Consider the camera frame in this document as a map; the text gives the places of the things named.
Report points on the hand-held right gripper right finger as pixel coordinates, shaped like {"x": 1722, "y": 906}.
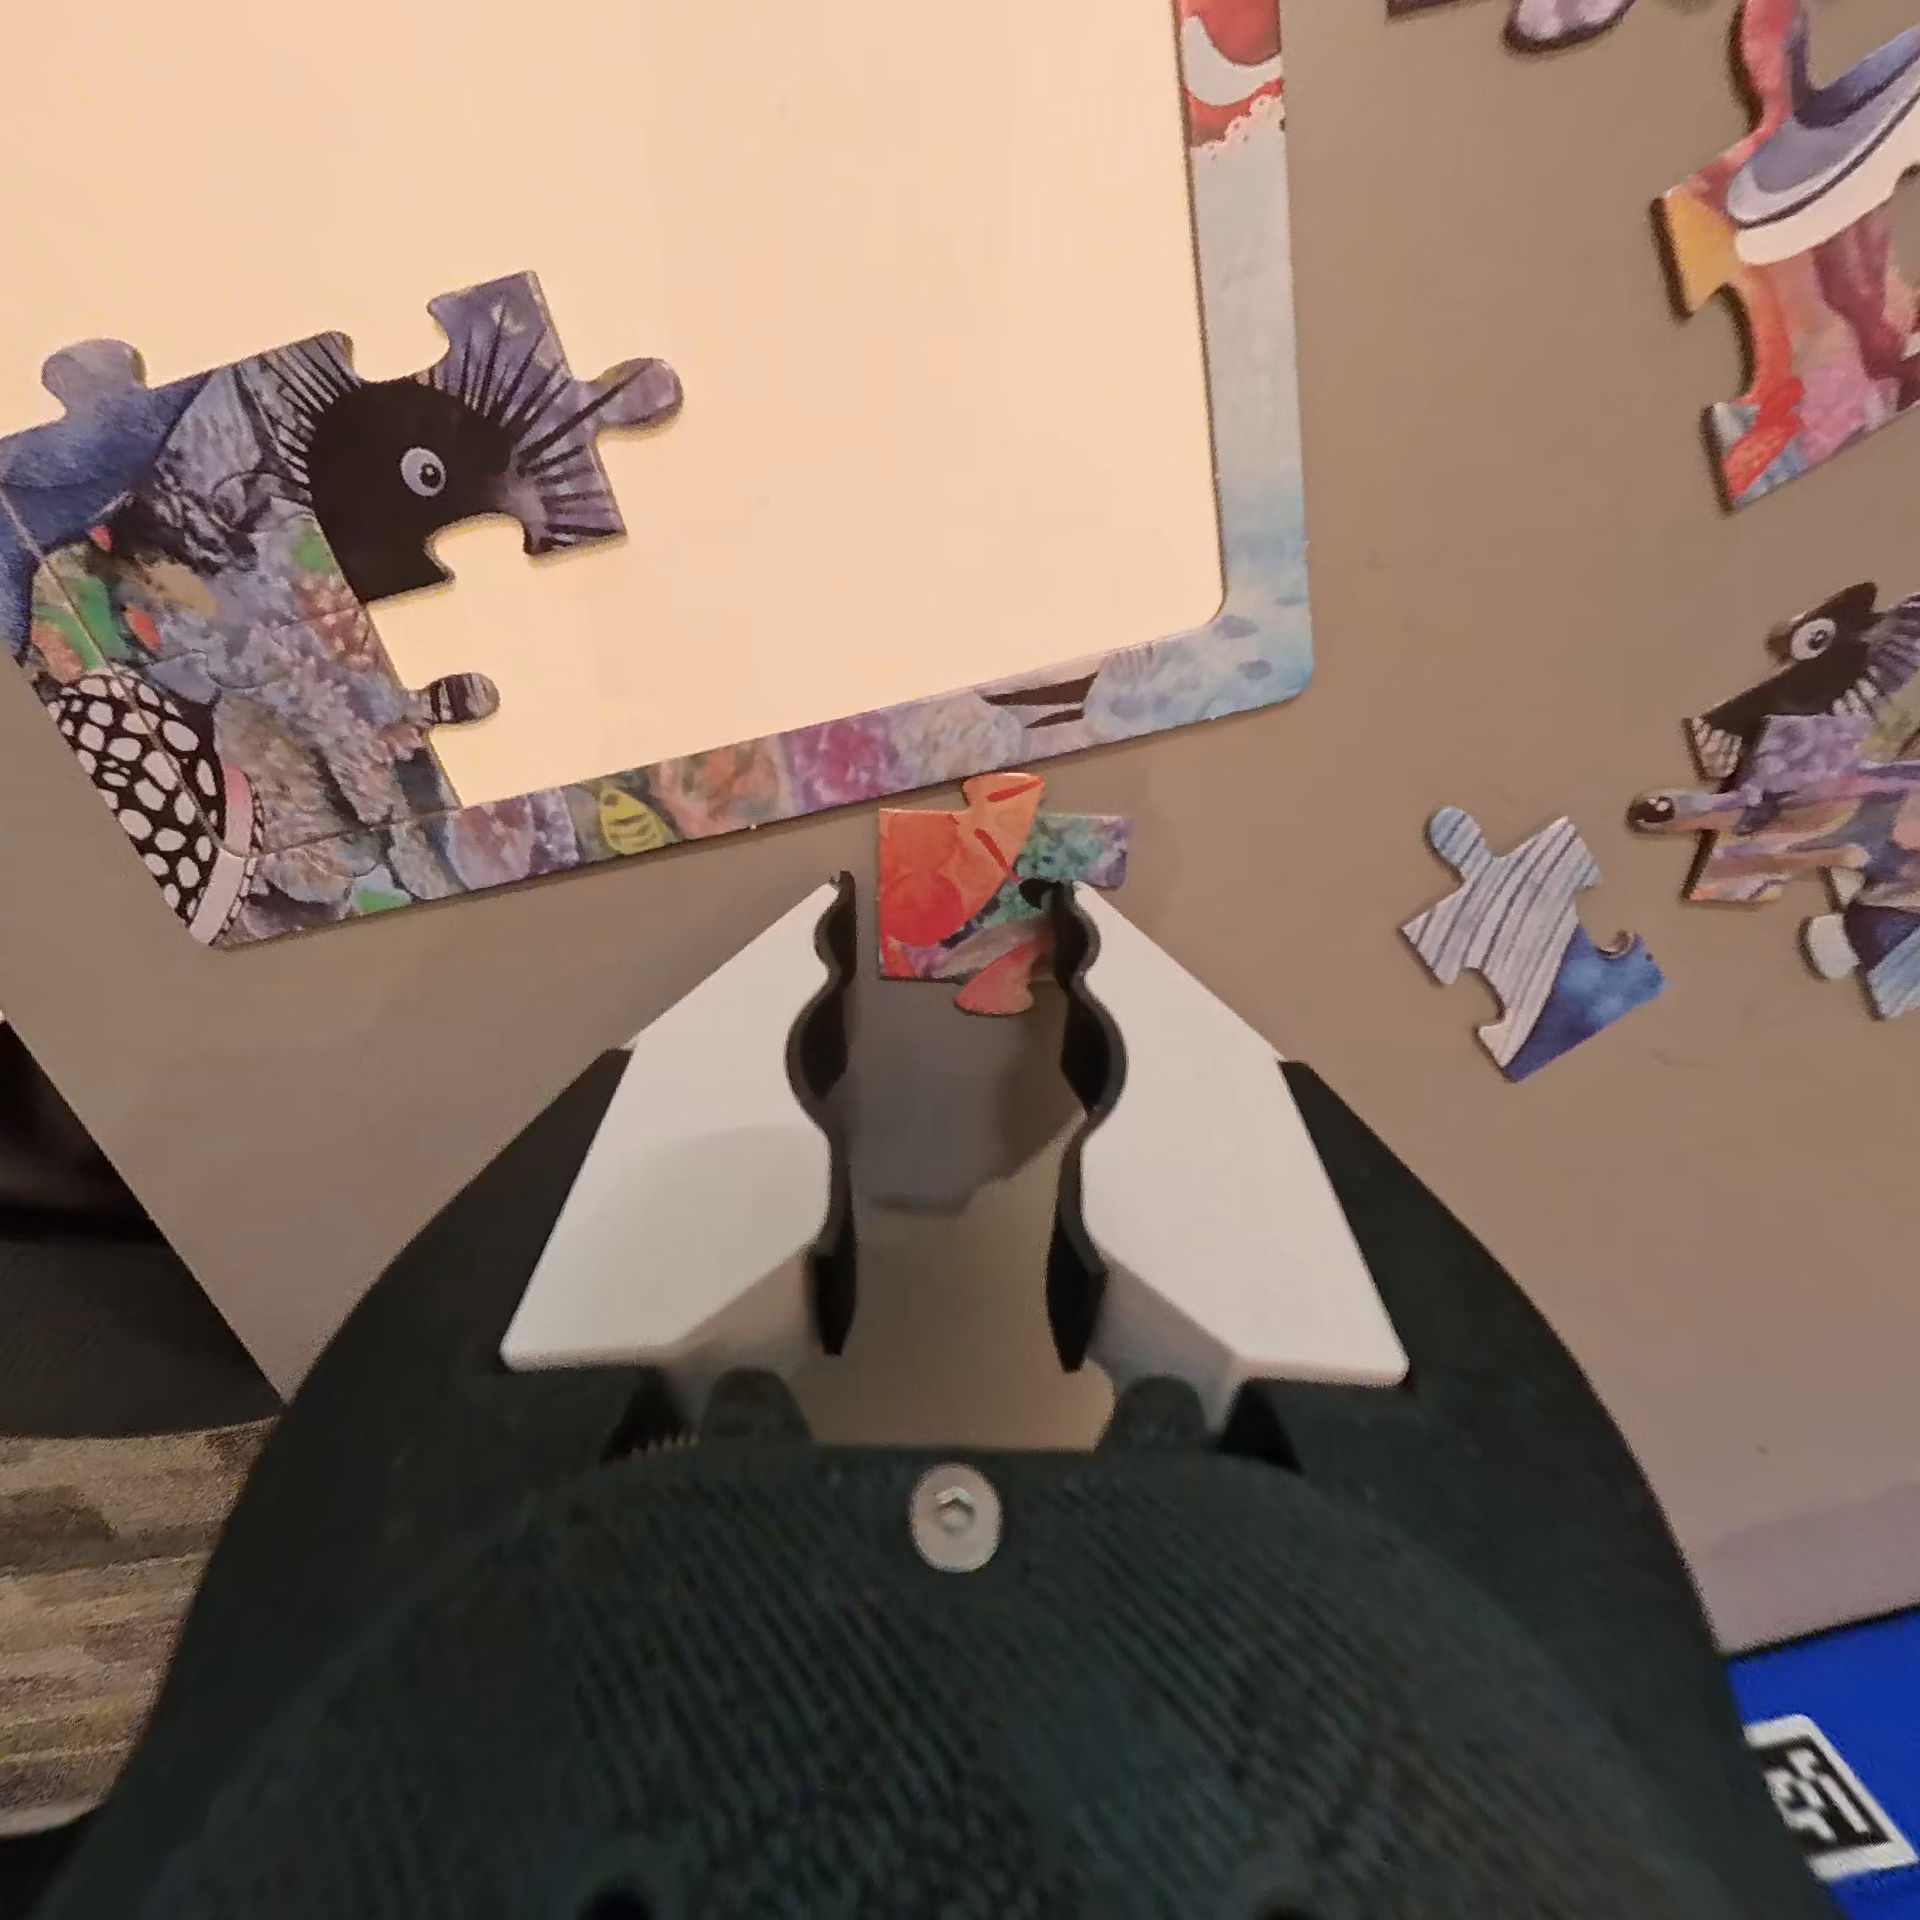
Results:
{"x": 1245, "y": 1216}

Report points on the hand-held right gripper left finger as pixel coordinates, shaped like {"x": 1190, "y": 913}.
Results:
{"x": 675, "y": 1201}

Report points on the blue striped jigsaw piece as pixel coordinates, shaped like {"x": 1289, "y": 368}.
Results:
{"x": 1530, "y": 944}

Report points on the red crab jigsaw piece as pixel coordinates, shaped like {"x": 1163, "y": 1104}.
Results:
{"x": 945, "y": 883}

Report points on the black urchin jigsaw piece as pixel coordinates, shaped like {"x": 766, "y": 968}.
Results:
{"x": 389, "y": 481}

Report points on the cream puzzle frame tray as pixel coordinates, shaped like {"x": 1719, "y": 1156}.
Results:
{"x": 750, "y": 376}

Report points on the pile of puzzle pieces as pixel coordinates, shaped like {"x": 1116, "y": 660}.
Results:
{"x": 1802, "y": 376}

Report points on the blue storage bin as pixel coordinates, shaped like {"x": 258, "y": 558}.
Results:
{"x": 1876, "y": 1663}

